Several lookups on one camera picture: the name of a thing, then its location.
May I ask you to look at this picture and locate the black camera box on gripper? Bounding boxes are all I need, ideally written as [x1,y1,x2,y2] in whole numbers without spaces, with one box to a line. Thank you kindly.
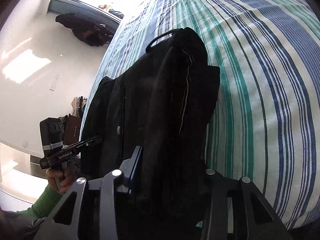
[40,118,63,157]

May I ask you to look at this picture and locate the striped blue green bed sheet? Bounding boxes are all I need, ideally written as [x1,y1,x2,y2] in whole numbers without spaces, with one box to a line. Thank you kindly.
[91,0,319,229]

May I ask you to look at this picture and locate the brown box on floor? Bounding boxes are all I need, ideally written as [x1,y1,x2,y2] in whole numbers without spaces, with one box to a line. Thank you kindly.
[63,114,81,146]

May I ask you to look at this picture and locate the black bag hanging on wall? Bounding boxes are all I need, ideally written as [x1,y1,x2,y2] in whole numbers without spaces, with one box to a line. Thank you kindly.
[55,13,114,47]

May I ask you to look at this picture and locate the green sleeved left forearm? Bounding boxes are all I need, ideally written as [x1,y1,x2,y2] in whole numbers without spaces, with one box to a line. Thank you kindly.
[17,185,62,218]

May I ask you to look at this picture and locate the left hand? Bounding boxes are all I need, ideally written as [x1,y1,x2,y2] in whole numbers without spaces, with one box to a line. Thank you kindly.
[46,164,76,195]

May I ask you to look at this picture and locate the black pants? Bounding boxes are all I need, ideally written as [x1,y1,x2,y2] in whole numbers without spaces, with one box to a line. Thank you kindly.
[79,26,221,240]

